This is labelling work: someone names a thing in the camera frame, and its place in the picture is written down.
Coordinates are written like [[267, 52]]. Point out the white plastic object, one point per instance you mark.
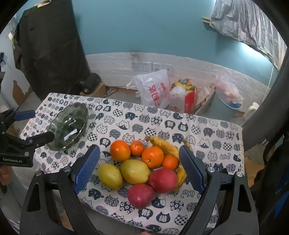
[[253, 108]]

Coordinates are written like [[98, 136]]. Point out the person's left hand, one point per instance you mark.
[[5, 178]]

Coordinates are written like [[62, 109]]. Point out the green patterned glass bowl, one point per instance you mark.
[[67, 126]]

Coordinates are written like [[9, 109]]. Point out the dark hanging cloth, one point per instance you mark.
[[52, 45]]

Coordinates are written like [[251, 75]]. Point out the grey-blue bin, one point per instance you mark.
[[222, 108]]

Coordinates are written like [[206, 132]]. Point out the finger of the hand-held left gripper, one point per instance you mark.
[[23, 115], [40, 139]]

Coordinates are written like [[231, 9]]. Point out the large orange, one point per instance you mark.
[[120, 151], [152, 157]]

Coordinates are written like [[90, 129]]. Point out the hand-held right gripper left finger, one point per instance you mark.
[[87, 169]]

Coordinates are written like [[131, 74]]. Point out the white plastic bag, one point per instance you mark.
[[151, 88]]

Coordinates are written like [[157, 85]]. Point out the red apple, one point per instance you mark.
[[141, 196], [163, 180]]

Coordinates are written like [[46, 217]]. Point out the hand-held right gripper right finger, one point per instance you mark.
[[192, 171]]

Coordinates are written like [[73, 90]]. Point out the yellow-green apple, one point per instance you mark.
[[110, 176], [135, 171]]

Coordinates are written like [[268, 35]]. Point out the red white carton box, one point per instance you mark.
[[187, 101]]

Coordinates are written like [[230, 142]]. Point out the grey door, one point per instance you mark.
[[9, 74]]

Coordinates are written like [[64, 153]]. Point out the brown cardboard box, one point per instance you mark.
[[100, 90]]

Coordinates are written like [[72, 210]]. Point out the dark grey chair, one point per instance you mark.
[[266, 113]]

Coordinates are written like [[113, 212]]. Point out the wooden strip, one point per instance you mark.
[[206, 20]]

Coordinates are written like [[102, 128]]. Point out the small orange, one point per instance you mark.
[[170, 162], [137, 148]]

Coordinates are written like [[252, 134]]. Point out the grey foil curtain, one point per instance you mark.
[[248, 24]]

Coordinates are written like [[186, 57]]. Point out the flattened cardboard pieces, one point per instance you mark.
[[204, 97]]

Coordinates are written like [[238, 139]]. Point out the yellow banana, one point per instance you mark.
[[163, 144], [181, 178]]

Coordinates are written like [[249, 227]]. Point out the cat-print tablecloth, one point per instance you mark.
[[158, 122]]

